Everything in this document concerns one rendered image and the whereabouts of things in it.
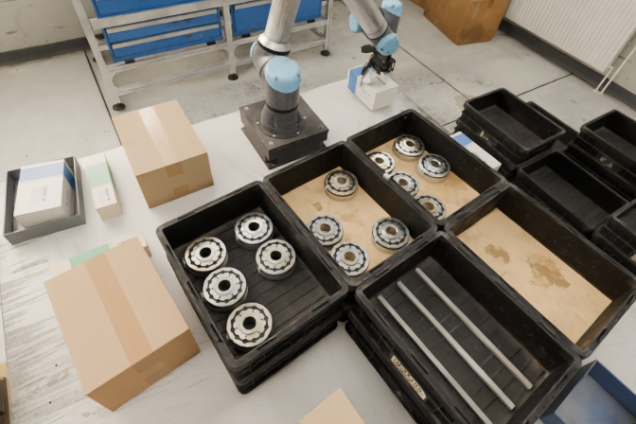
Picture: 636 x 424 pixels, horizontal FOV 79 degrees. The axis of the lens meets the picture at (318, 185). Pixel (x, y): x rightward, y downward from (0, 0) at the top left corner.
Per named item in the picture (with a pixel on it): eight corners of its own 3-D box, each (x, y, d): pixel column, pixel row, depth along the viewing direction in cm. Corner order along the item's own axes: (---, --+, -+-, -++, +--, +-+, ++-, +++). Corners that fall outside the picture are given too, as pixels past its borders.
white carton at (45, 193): (35, 185, 127) (21, 167, 121) (75, 177, 131) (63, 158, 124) (28, 234, 115) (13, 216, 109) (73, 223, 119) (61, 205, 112)
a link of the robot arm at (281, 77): (271, 114, 129) (272, 79, 119) (259, 89, 137) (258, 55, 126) (304, 107, 133) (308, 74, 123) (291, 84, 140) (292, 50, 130)
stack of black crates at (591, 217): (487, 211, 206) (517, 167, 180) (523, 191, 218) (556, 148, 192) (550, 270, 185) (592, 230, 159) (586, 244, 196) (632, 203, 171)
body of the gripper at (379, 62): (378, 77, 155) (384, 49, 146) (365, 66, 159) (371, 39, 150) (393, 72, 158) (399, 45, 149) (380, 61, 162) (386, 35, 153)
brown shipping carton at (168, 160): (126, 151, 141) (111, 116, 129) (185, 132, 149) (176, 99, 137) (149, 209, 125) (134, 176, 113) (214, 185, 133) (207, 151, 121)
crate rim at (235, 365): (155, 234, 95) (152, 228, 93) (260, 184, 108) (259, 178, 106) (233, 376, 75) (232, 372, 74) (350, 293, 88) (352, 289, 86)
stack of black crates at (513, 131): (435, 164, 227) (463, 101, 193) (471, 148, 239) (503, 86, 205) (486, 211, 206) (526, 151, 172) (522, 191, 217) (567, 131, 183)
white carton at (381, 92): (345, 85, 174) (348, 68, 167) (367, 79, 178) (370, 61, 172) (372, 111, 163) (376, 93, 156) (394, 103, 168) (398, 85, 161)
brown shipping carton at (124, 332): (71, 309, 102) (43, 282, 90) (151, 266, 112) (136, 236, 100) (112, 412, 88) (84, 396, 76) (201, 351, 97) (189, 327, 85)
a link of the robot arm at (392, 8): (377, -3, 139) (397, -5, 142) (371, 26, 147) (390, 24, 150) (387, 8, 134) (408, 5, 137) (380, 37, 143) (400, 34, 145)
